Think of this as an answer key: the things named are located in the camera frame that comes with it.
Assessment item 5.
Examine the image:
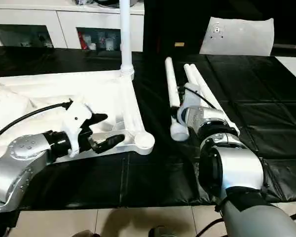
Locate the white plastic table leg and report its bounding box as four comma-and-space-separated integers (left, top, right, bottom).
164, 56, 190, 142
184, 63, 201, 86
118, 0, 136, 81
190, 63, 240, 137

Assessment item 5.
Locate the white plastic table top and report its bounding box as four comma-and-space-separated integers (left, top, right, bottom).
0, 69, 155, 165

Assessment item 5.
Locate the black work mat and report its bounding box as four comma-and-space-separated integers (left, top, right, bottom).
0, 45, 296, 212

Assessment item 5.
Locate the black cabinet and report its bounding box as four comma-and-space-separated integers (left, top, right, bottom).
143, 0, 213, 54

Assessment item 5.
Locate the dark right robot foot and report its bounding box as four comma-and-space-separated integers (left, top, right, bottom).
148, 226, 169, 237

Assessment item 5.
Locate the white cabinet with glass doors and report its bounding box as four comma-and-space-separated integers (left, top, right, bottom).
0, 0, 145, 52

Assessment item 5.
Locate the white flat panel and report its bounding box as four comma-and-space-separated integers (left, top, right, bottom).
275, 56, 296, 87

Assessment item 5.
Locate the black bar with red mark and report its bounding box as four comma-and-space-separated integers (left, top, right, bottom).
273, 43, 296, 50

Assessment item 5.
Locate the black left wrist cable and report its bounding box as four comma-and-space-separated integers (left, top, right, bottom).
0, 98, 74, 144

